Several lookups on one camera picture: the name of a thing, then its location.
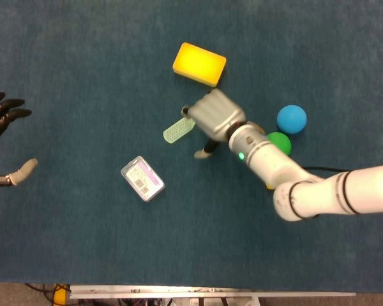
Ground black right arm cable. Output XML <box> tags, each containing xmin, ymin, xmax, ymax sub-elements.
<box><xmin>301</xmin><ymin>165</ymin><xmax>352</xmax><ymax>173</ymax></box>

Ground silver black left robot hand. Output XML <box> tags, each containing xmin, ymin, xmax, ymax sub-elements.
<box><xmin>0</xmin><ymin>91</ymin><xmax>39</xmax><ymax>189</ymax></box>

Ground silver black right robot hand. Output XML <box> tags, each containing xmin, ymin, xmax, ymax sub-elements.
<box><xmin>181</xmin><ymin>88</ymin><xmax>246</xmax><ymax>159</ymax></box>

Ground wiring under frame rail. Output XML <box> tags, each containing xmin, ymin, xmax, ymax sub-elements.
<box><xmin>114</xmin><ymin>298</ymin><xmax>262</xmax><ymax>306</ymax></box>

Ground yellow rectangular sponge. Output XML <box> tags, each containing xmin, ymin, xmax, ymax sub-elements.
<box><xmin>172</xmin><ymin>41</ymin><xmax>227</xmax><ymax>88</ymax></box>

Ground teal felt table cloth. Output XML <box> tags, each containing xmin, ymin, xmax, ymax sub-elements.
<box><xmin>0</xmin><ymin>0</ymin><xmax>383</xmax><ymax>293</ymax></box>

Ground black floor cables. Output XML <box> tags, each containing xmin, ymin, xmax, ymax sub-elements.
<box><xmin>24</xmin><ymin>282</ymin><xmax>57</xmax><ymax>302</ymax></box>

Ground aluminium frame rail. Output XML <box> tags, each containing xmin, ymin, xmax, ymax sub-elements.
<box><xmin>69</xmin><ymin>284</ymin><xmax>357</xmax><ymax>300</ymax></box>

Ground blue ball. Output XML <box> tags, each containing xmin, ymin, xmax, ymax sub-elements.
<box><xmin>276</xmin><ymin>105</ymin><xmax>308</xmax><ymax>135</ymax></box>

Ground light green plastic brush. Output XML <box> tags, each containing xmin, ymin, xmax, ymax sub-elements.
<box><xmin>163</xmin><ymin>116</ymin><xmax>197</xmax><ymax>144</ymax></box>

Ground green ball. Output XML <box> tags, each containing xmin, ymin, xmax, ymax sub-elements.
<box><xmin>266</xmin><ymin>131</ymin><xmax>292</xmax><ymax>156</ymax></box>

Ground clear plastic swab box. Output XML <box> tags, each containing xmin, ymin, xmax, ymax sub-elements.
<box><xmin>120</xmin><ymin>156</ymin><xmax>166</xmax><ymax>203</ymax></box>

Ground yellow plastic box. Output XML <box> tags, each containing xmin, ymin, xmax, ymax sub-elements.
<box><xmin>52</xmin><ymin>283</ymin><xmax>71</xmax><ymax>306</ymax></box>

